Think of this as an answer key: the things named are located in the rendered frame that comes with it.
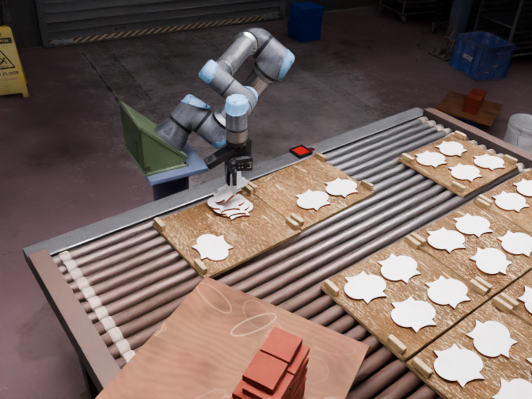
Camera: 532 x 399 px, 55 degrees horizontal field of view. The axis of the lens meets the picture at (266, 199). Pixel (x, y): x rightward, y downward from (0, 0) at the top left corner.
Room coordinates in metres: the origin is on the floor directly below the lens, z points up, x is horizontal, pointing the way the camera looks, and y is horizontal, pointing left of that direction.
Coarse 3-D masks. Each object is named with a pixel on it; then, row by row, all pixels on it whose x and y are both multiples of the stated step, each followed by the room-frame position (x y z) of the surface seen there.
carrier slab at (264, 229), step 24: (168, 216) 1.49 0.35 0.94; (192, 216) 1.50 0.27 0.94; (216, 216) 1.50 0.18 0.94; (264, 216) 1.52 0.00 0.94; (168, 240) 1.36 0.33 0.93; (192, 240) 1.36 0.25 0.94; (240, 240) 1.38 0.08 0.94; (264, 240) 1.39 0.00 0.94; (288, 240) 1.41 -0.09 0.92; (192, 264) 1.24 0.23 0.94; (216, 264) 1.25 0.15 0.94
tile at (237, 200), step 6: (210, 198) 1.58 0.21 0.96; (234, 198) 1.59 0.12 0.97; (240, 198) 1.59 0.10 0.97; (210, 204) 1.54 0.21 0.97; (216, 204) 1.54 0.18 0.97; (222, 204) 1.54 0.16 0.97; (228, 204) 1.54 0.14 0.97; (234, 204) 1.55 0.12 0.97; (240, 204) 1.55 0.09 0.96; (222, 210) 1.51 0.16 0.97; (228, 210) 1.52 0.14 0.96
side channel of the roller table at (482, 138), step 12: (432, 108) 2.52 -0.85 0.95; (444, 120) 2.40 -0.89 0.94; (456, 120) 2.39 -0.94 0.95; (468, 132) 2.29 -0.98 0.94; (480, 132) 2.28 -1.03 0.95; (480, 144) 2.23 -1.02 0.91; (492, 144) 2.18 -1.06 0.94; (504, 144) 2.17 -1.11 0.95; (516, 156) 2.09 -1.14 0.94; (528, 156) 2.07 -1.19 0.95
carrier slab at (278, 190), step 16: (304, 160) 1.94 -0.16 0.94; (272, 176) 1.80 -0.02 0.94; (288, 176) 1.81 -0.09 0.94; (304, 176) 1.81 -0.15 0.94; (320, 176) 1.82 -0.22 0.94; (336, 176) 1.83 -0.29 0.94; (256, 192) 1.67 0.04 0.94; (272, 192) 1.68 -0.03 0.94; (288, 192) 1.69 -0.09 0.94; (304, 192) 1.69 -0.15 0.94; (368, 192) 1.72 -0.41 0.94; (272, 208) 1.58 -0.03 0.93; (288, 208) 1.58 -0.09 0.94; (320, 208) 1.59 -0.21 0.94; (336, 208) 1.60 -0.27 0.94; (304, 224) 1.49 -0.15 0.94
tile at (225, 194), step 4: (220, 188) 1.61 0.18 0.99; (224, 188) 1.60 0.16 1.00; (228, 188) 1.58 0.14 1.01; (240, 188) 1.55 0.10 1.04; (220, 192) 1.58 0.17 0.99; (224, 192) 1.57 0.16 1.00; (228, 192) 1.56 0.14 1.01; (236, 192) 1.54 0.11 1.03; (240, 192) 1.54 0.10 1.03; (216, 196) 1.57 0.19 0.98; (220, 196) 1.56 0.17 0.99; (224, 196) 1.54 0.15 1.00; (228, 196) 1.53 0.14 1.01; (232, 196) 1.53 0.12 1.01; (216, 200) 1.54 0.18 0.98; (220, 200) 1.53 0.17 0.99; (224, 200) 1.53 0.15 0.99; (228, 200) 1.52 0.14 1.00
